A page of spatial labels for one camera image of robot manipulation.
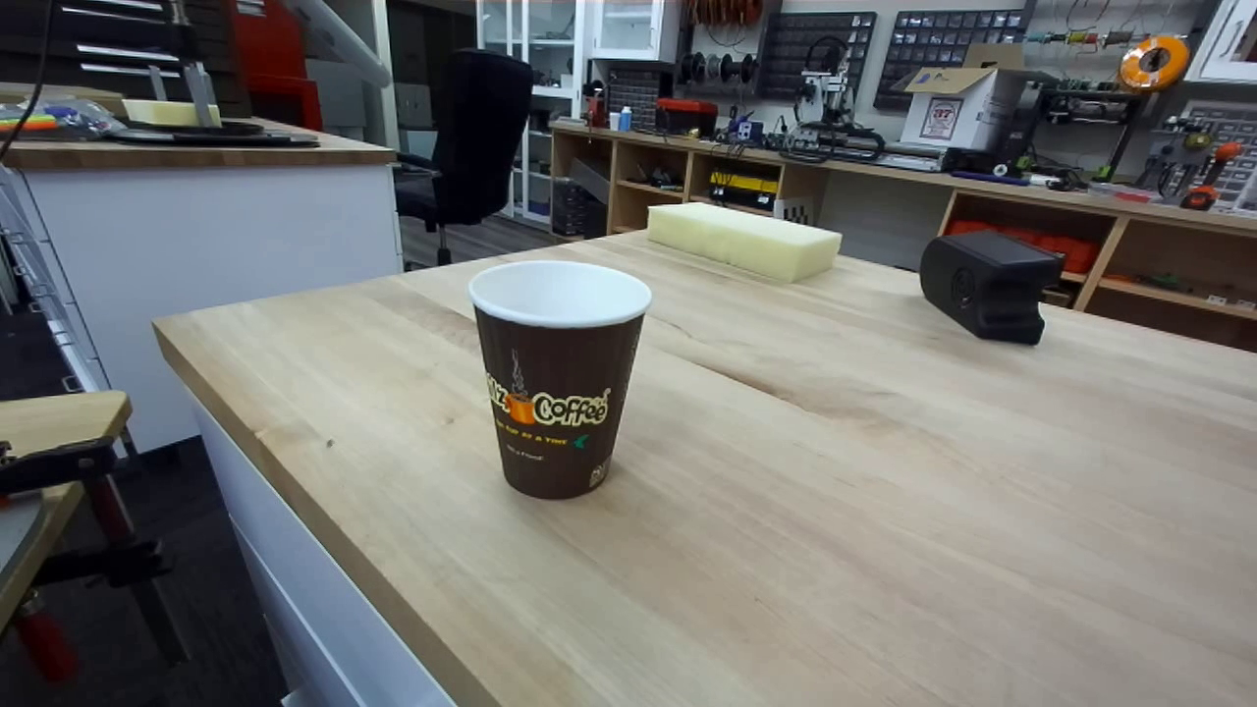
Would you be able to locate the brown paper coffee cup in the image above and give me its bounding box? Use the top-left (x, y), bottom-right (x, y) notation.
top-left (463, 254), bottom-right (657, 504)

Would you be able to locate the pale yellow foam block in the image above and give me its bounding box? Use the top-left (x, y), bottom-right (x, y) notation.
top-left (645, 200), bottom-right (844, 288)

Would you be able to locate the yellow and black case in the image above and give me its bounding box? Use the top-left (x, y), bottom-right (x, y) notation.
top-left (708, 165), bottom-right (785, 211)

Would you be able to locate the red and black toolbox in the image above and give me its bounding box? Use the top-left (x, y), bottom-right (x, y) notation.
top-left (653, 93), bottom-right (722, 140)

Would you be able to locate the black office chair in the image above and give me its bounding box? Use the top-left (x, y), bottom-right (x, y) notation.
top-left (393, 46), bottom-right (540, 266)

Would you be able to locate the white glass door cabinet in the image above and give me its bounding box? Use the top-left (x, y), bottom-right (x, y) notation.
top-left (476, 0), bottom-right (684, 224)

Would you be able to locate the wooden workbench with shelves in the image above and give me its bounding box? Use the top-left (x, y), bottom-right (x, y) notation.
top-left (548, 116), bottom-right (1257, 352)

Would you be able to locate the black pegboard tool panel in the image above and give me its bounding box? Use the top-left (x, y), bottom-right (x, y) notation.
top-left (757, 8), bottom-right (882, 105)
top-left (873, 8), bottom-right (1032, 114)

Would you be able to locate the black rectangular box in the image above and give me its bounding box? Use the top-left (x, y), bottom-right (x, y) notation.
top-left (916, 232), bottom-right (1070, 348)

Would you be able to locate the white cardboard box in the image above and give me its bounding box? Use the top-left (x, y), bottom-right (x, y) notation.
top-left (899, 44), bottom-right (1038, 156)

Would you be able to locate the red storage bin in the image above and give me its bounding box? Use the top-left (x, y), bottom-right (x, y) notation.
top-left (946, 217), bottom-right (1102, 277)

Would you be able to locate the white counter with wooden top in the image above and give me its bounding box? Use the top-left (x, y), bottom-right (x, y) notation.
top-left (0, 116), bottom-right (410, 457)

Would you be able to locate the flat black tray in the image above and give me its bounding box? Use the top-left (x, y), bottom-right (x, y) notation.
top-left (104, 114), bottom-right (328, 148)

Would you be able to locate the small wooden side table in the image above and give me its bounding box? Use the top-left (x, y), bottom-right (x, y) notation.
top-left (0, 389), bottom-right (189, 687)

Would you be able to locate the orange tape roll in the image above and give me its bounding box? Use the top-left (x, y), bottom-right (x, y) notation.
top-left (1118, 31), bottom-right (1193, 93)

